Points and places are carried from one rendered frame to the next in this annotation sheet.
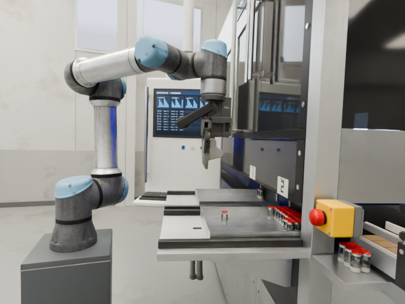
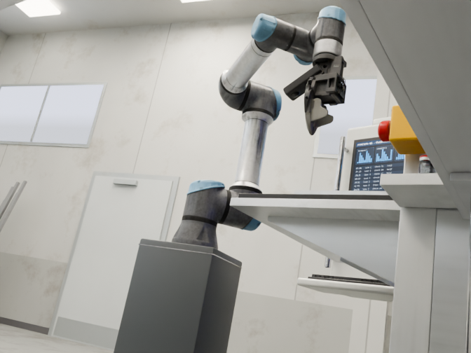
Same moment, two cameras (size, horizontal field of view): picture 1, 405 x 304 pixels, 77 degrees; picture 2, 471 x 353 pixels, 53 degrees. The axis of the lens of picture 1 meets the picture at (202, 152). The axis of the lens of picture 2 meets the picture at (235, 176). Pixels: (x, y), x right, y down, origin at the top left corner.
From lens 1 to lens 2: 0.86 m
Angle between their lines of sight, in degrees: 45
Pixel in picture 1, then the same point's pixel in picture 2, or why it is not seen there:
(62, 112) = (286, 241)
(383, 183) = not seen: outside the picture
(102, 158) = (241, 170)
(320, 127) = not seen: hidden behind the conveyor
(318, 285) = (412, 242)
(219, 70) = (328, 31)
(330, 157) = not seen: hidden behind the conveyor
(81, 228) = (200, 226)
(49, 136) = (264, 274)
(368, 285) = (414, 176)
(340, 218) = (400, 116)
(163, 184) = (355, 274)
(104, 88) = (254, 99)
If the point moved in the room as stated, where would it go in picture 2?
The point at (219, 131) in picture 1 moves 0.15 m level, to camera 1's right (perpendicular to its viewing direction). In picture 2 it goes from (324, 89) to (382, 78)
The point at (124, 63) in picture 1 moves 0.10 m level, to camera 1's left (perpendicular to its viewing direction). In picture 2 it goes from (249, 49) to (223, 56)
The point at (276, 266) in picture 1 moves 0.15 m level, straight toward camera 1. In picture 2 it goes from (385, 251) to (333, 233)
